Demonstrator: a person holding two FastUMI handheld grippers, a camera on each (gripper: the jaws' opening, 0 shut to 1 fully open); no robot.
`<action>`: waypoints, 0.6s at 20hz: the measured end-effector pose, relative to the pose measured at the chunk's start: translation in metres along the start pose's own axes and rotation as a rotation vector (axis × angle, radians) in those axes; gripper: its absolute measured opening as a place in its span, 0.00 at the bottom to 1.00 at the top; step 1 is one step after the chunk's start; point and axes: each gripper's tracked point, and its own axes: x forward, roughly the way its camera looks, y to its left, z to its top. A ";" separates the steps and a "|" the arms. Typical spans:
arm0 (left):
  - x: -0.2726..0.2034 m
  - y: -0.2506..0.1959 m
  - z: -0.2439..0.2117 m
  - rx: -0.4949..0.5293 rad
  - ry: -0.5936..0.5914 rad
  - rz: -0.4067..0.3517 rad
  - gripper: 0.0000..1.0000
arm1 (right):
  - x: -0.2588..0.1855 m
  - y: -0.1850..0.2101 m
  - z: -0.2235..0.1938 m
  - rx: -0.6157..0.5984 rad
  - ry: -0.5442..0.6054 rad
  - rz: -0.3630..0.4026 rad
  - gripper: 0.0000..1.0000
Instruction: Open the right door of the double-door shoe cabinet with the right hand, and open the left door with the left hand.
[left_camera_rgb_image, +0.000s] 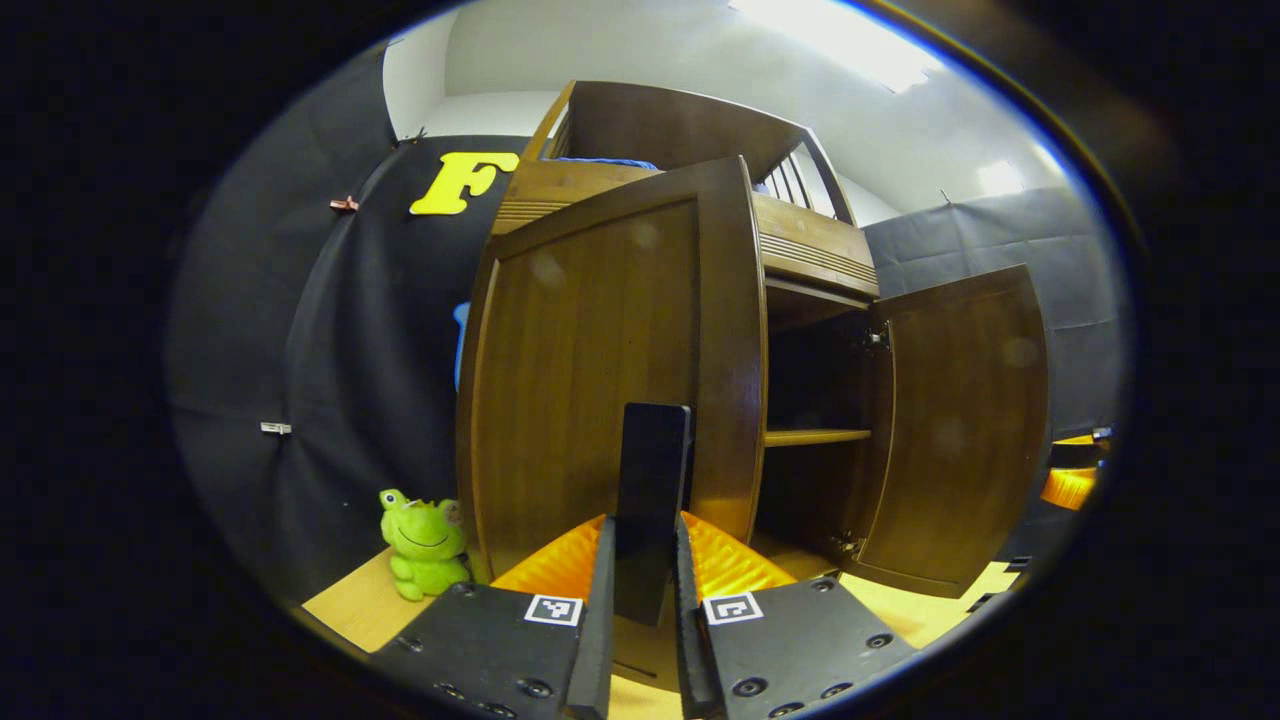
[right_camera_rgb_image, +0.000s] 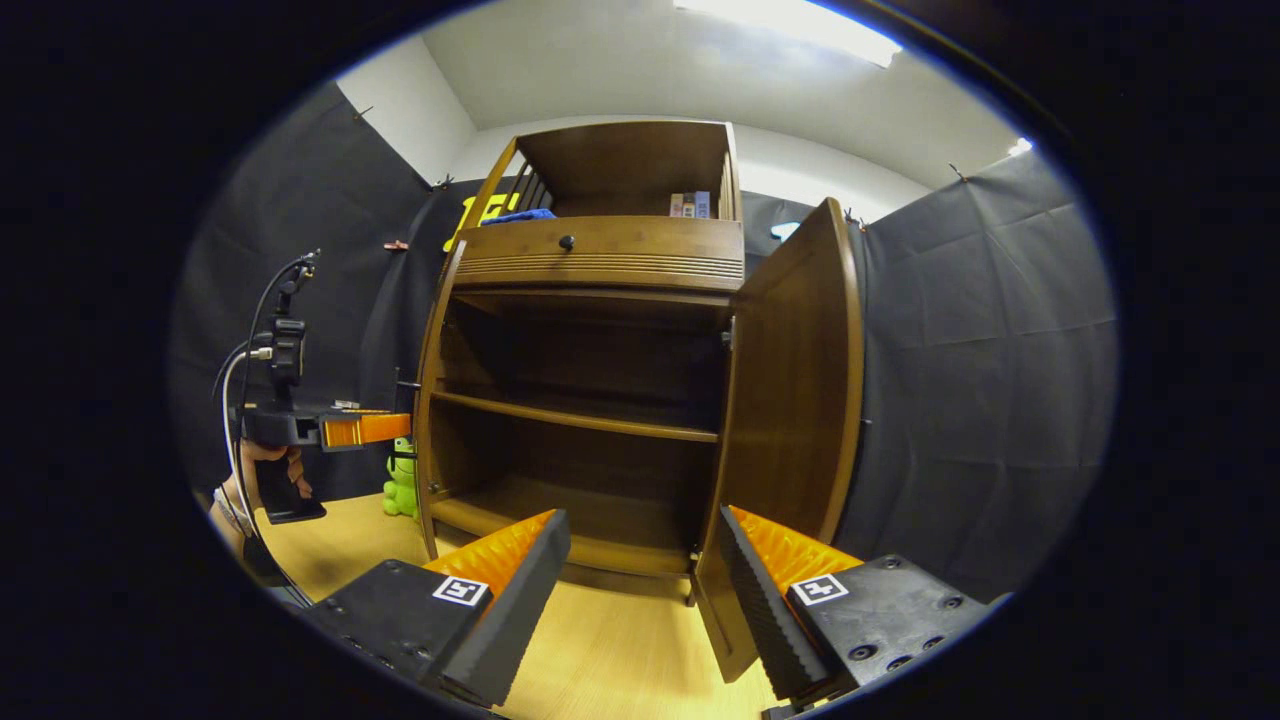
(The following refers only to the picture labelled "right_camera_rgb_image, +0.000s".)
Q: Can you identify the wooden double-door shoe cabinet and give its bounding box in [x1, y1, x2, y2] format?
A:
[413, 120, 746, 606]

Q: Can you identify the wooden cabinet door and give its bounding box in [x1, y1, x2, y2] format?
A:
[395, 240, 468, 563]
[690, 198, 866, 686]

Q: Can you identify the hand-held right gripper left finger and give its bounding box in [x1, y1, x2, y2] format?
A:
[300, 508, 573, 709]

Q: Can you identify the black backdrop cloth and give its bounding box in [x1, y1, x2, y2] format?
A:
[740, 150, 1119, 601]
[170, 80, 521, 501]

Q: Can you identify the wooden cabinet drawer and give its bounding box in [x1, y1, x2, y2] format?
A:
[452, 215, 746, 293]

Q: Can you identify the green frog plush toy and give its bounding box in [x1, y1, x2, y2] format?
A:
[382, 437, 419, 519]

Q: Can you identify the wrist bracelet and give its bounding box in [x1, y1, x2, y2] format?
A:
[213, 485, 257, 541]

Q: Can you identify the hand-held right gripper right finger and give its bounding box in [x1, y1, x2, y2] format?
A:
[718, 505, 993, 703]

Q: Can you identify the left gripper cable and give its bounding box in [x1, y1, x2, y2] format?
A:
[213, 255, 316, 606]

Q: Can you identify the wooden inner cabinet shelf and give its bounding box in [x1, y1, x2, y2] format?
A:
[432, 390, 721, 444]

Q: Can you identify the large ceiling light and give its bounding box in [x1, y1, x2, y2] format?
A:
[675, 0, 906, 69]

